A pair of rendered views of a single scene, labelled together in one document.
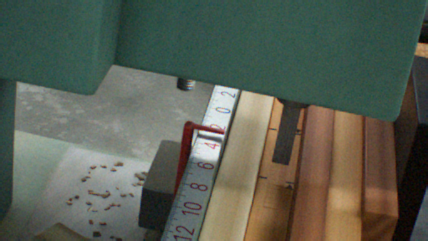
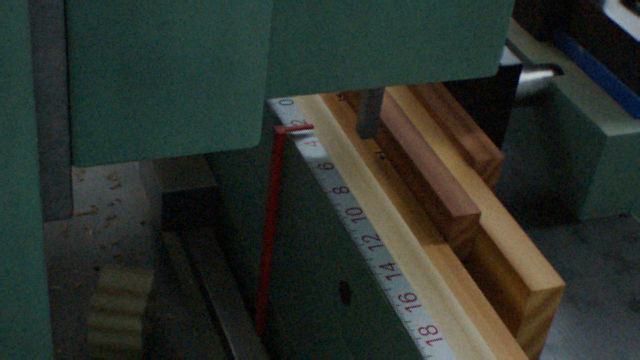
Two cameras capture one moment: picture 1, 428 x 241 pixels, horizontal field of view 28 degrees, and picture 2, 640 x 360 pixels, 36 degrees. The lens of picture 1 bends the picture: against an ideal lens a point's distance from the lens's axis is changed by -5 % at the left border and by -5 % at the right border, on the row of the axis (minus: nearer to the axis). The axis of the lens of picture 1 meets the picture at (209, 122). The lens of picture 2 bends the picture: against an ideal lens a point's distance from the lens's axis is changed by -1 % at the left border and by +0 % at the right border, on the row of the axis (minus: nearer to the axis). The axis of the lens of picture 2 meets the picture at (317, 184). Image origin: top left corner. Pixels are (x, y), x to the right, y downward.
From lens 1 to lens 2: 21 cm
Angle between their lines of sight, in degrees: 26
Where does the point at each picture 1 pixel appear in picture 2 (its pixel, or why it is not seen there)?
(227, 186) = (351, 178)
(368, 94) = (473, 59)
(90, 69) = (257, 121)
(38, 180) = not seen: hidden behind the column
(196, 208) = (358, 213)
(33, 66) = (195, 136)
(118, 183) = (96, 193)
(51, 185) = not seen: hidden behind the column
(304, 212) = (437, 180)
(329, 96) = (439, 71)
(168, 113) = not seen: outside the picture
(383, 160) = (446, 103)
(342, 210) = (452, 165)
